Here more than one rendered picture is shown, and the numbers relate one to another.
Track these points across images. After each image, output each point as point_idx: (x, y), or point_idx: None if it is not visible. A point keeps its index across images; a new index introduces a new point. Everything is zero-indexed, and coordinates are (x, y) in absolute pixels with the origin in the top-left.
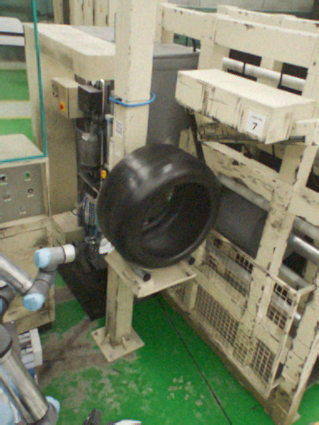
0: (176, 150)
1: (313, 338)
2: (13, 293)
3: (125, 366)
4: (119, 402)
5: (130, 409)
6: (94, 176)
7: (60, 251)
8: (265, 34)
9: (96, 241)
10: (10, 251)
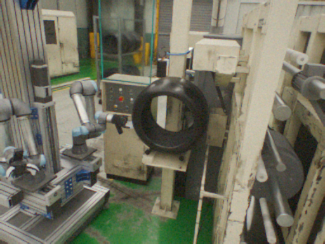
0: (179, 80)
1: (222, 243)
2: (94, 133)
3: (155, 220)
4: (136, 231)
5: (138, 237)
6: (185, 108)
7: (105, 114)
8: (252, 13)
9: (125, 118)
10: (127, 129)
